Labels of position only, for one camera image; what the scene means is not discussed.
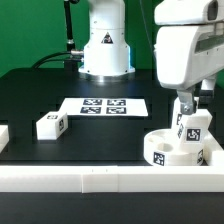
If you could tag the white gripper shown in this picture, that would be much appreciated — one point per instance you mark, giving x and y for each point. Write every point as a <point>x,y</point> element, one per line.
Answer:
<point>189,48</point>

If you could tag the white marker sheet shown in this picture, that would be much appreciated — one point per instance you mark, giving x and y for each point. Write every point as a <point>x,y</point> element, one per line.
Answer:
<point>104,107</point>

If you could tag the white right fence wall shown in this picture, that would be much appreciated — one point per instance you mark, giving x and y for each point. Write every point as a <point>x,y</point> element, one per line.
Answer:
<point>213,152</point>

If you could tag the white fence wall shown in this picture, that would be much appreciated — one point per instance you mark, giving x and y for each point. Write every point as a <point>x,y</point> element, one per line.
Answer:
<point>4,137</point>
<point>213,152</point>
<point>100,179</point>

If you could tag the white left fence wall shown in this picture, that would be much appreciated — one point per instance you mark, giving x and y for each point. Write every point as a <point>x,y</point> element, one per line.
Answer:
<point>4,137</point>

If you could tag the white front fence wall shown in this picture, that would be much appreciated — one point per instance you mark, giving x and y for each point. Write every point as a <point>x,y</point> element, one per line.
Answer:
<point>100,179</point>

